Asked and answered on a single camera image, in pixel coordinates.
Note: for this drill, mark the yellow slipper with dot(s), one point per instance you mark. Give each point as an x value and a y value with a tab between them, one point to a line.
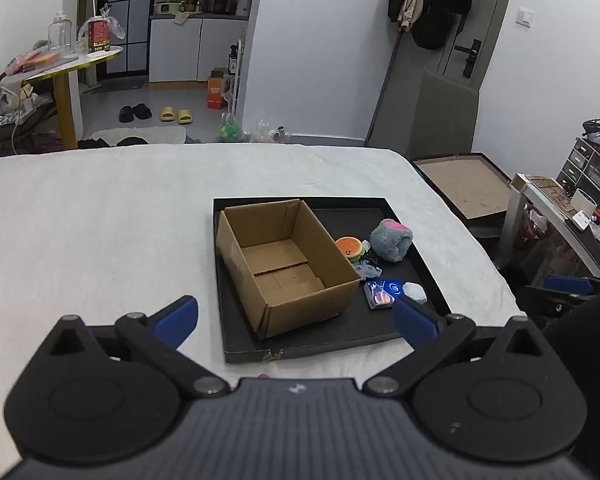
185	117
167	114

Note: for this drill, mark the burger plush toy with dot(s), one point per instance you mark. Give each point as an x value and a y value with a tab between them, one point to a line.
353	248

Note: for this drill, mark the orange cardboard box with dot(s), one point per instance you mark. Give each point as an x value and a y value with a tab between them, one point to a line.
216	88

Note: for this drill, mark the brown cardboard box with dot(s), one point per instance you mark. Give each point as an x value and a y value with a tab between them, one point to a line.
285	266

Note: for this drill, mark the black shallow tray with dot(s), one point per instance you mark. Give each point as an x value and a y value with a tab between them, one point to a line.
356	327

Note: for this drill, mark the framed cork board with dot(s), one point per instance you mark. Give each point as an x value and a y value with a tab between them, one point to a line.
475	189

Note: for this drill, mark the grey door with handle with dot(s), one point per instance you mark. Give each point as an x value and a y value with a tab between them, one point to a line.
465	58

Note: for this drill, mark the black slipper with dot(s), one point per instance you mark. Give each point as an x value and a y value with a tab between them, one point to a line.
126	114
141	111

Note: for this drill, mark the grey fluffy plush toy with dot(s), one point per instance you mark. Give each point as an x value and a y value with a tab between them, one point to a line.
391	240

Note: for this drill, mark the small drawer organizer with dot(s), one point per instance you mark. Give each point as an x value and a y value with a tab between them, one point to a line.
582	170

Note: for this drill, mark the glass desk with clutter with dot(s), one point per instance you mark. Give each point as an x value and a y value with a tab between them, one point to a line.
524	192

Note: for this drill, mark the left black slipper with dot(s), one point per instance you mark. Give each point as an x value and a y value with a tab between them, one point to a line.
126	114

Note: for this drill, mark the right yellow slipper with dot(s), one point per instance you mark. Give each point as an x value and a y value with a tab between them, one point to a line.
185	117

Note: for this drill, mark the blue tissue packet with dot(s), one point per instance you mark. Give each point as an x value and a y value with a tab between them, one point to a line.
381	294

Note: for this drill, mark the grey denim octopus toy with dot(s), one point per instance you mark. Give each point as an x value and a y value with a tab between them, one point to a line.
367	270

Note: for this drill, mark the right black slipper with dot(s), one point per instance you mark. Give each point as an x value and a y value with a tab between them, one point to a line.
141	111

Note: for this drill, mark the white kitchen cabinet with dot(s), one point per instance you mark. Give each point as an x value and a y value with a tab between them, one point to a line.
190	51

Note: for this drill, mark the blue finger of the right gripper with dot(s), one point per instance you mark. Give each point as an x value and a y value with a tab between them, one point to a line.
568	284

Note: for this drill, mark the left yellow slipper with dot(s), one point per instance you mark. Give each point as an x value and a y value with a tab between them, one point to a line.
167	114

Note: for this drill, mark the white light switch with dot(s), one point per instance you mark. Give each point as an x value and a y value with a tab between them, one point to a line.
524	17

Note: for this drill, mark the yellow round side table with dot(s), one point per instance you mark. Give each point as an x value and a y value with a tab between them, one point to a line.
60	77

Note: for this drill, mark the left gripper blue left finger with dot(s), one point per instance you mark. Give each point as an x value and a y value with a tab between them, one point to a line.
176	322

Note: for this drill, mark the white paper ball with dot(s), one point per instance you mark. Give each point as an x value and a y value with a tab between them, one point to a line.
415	292

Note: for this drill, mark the white table cloth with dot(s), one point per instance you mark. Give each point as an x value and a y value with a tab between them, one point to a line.
101	233

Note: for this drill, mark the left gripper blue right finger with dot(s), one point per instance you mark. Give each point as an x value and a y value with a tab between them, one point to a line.
416	326

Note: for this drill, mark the clear glass jar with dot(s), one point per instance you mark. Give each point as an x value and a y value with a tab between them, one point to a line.
59	34

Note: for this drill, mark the green plastic bag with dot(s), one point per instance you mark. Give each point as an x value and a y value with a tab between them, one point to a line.
230	130

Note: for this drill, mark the grey leaning panel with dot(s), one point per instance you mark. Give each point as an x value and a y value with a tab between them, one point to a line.
445	118

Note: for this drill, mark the red snack box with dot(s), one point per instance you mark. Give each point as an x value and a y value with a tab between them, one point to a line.
98	34

